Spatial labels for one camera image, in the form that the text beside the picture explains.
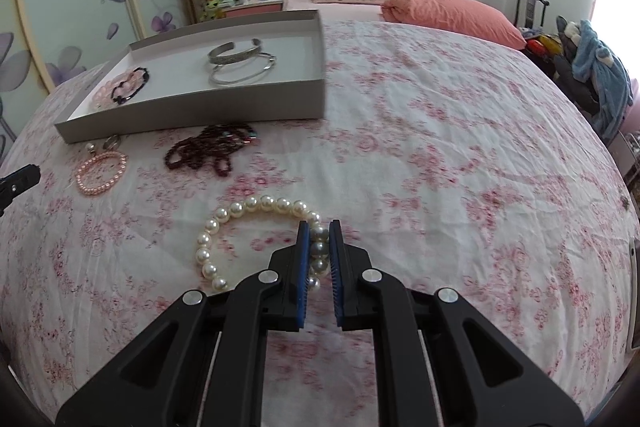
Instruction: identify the pink pearl bracelet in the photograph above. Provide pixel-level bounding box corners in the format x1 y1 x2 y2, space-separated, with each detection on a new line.
74 150 129 197

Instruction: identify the pink beige nightstand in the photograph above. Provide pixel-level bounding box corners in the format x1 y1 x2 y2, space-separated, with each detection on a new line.
221 0 283 18

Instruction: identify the white pearl bracelet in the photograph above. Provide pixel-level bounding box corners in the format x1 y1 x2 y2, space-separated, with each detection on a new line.
195 194 331 294

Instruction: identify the dark red bead necklace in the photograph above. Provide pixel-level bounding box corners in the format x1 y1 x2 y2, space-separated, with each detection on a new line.
162 121 260 180

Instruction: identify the thin silver hoop bangle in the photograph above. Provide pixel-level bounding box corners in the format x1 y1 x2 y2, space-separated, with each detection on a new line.
209 52 277 87

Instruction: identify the folded salmon duvet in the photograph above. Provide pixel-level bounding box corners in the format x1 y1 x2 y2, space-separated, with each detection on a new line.
381 0 526 51

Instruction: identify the dark wooden chair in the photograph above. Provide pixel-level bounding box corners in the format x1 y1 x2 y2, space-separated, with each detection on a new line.
514 0 550 29

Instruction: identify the pink bed mattress sheet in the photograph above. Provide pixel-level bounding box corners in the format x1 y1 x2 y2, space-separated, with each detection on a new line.
283 0 384 22

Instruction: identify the silver cuff bangle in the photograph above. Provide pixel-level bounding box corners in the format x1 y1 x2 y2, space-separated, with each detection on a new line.
208 38 262 65

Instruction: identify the black bead bracelet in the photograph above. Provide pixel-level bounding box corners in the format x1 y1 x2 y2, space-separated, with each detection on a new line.
109 66 151 106

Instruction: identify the grey cardboard tray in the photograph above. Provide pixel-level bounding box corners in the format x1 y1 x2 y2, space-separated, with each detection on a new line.
54 10 326 143

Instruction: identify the blue plush robe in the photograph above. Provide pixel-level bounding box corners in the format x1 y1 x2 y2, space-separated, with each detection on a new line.
572 20 634 144

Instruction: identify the pink crystal bead bracelet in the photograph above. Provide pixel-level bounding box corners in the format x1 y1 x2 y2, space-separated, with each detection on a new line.
90 68 147 111

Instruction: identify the pink floral bedsheet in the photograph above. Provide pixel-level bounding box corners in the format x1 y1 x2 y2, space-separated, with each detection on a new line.
1 22 639 416

